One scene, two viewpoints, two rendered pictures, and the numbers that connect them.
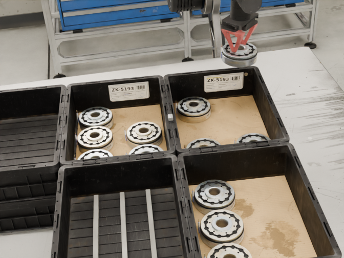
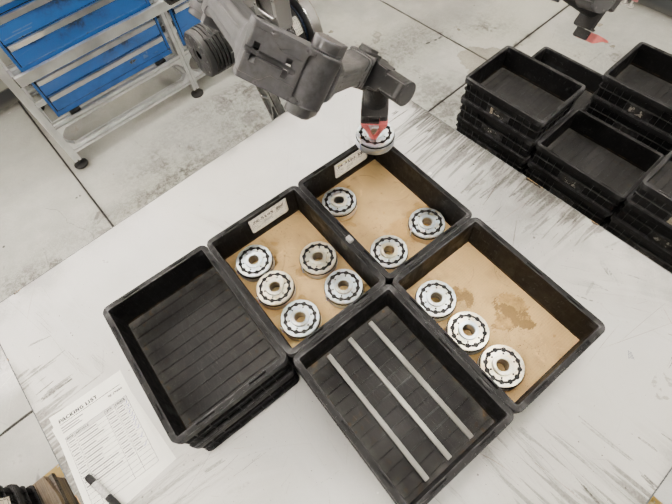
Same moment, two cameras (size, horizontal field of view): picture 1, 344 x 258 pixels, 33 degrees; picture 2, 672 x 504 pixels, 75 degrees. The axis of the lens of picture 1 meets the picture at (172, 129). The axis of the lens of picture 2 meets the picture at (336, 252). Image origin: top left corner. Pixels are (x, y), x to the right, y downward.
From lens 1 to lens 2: 0.87 m
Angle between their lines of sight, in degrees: 30
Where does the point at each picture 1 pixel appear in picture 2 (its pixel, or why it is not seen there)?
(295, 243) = (527, 311)
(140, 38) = not seen: hidden behind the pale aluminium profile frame
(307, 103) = (401, 133)
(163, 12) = (154, 54)
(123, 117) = (276, 244)
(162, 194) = (384, 318)
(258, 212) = (476, 294)
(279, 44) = not seen: hidden behind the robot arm
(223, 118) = (370, 200)
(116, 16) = (109, 78)
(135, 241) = (402, 385)
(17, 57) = (14, 158)
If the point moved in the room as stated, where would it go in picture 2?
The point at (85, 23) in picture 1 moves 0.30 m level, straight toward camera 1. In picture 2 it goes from (79, 98) to (105, 126)
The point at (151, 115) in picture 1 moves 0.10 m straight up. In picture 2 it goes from (301, 228) to (296, 208)
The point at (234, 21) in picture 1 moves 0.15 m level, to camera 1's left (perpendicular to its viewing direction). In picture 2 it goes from (374, 111) to (323, 140)
